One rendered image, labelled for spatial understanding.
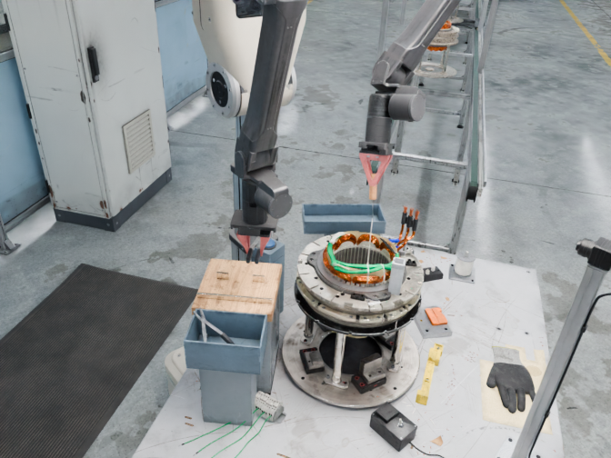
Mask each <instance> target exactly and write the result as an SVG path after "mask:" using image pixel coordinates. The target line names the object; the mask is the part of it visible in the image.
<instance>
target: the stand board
mask: <svg viewBox="0 0 611 458"><path fill-rule="evenodd" d="M216 272H223V273H229V279H228V280H226V279H217V278H216ZM281 273H282V265H281V264H268V263H258V264H255V262H250V264H247V263H246V261H234V260H223V259H211V260H210V262H209V265H208V266H207V269H206V271H205V275H204V278H203V280H202V283H201V284H200V287H199V289H198V293H208V294H229V295H240V296H251V297H262V298H272V304H261V303H249V302H238V301H227V300H216V299H205V298H197V295H196V297H195V300H194V303H193V305H192V315H194V313H193V311H195V309H196V308H197V309H199V308H200V307H201V309H208V310H219V311H230V312H240V313H251V314H267V321H268V322H272V320H273V315H274V310H275V302H276V297H277V293H278V287H279V283H280V278H281ZM253 274H256V275H264V276H265V282H264V283H260V282H253Z"/></svg>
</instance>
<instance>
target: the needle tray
mask: <svg viewBox="0 0 611 458"><path fill-rule="evenodd" d="M372 216H373V218H372ZM372 219H373V223H372ZM302 223H303V230H304V234H323V235H324V237H325V236H328V235H331V234H337V233H339V232H348V231H359V232H361V233H371V234H384V233H385V231H386V219H385V216H384V213H383V211H382V208H381V205H380V204H302ZM371 225H372V231H371Z"/></svg>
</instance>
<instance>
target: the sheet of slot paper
mask: <svg viewBox="0 0 611 458"><path fill-rule="evenodd" d="M506 347H507V348H512V349H517V350H518V351H519V356H520V361H521V363H522V364H523V365H524V366H525V367H526V369H527V370H528V371H529V372H530V374H531V376H532V379H533V382H534V386H535V392H537V390H538V387H539V385H540V383H541V381H542V378H543V376H544V373H545V371H546V358H545V353H544V350H535V349H534V355H535V361H532V360H527V359H526V350H525V348H524V347H519V346H514V345H509V344H506ZM493 363H494V362H490V361H486V360H481V359H480V377H481V395H482V413H483V420H485V421H489V422H492V423H500V424H504V425H509V426H513V427H517V428H523V426H524V423H525V421H526V418H527V415H528V413H529V410H530V408H531V405H532V400H531V398H530V396H529V395H526V409H525V411H524V412H522V413H521V412H519V411H518V410H517V394H516V412H515V413H510V412H509V411H508V409H506V408H505V407H504V406H503V404H502V401H501V397H500V394H499V391H498V388H497V386H496V387H495V388H489V387H487V385H486V380H487V377H488V375H489V373H490V370H491V368H492V366H493ZM541 433H547V434H552V435H553V433H552V427H551V422H550V417H549V416H548V418H546V421H545V424H544V426H543V428H542V430H541Z"/></svg>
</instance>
